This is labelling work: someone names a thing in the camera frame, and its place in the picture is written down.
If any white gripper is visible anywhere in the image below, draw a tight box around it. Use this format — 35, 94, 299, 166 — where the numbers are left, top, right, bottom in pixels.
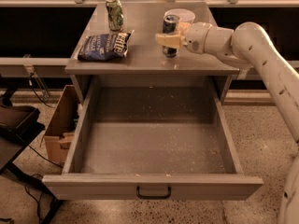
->
155, 22, 212, 54

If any blue redbull can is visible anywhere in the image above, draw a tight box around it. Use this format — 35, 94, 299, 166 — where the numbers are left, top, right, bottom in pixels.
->
163, 14, 180, 58

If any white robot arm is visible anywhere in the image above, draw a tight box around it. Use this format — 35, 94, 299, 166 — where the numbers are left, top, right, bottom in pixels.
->
155, 21, 299, 145

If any green soda can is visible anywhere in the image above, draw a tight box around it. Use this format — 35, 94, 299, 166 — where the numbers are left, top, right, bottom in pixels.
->
106, 0, 123, 31

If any open grey top drawer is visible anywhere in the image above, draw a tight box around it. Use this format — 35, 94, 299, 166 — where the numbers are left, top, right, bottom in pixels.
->
43, 77, 263, 200

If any white plastic bowl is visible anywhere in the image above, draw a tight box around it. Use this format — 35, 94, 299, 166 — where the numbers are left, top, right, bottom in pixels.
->
164, 8, 195, 24

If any grey metal cabinet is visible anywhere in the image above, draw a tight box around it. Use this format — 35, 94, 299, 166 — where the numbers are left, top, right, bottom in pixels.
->
65, 0, 239, 99

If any blue chip bag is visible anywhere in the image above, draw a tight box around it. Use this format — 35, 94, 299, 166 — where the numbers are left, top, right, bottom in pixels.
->
78, 33, 131, 62

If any brown cardboard box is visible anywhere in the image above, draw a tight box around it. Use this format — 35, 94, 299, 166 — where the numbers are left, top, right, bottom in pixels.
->
44, 85, 79, 164

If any black chair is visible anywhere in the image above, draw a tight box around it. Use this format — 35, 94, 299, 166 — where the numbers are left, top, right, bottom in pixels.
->
0, 83, 63, 224

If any black floor cable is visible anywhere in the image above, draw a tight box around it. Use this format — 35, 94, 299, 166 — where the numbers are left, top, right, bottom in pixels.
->
24, 73, 64, 224

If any black drawer handle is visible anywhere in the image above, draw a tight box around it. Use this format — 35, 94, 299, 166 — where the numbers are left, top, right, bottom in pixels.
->
135, 186, 172, 200

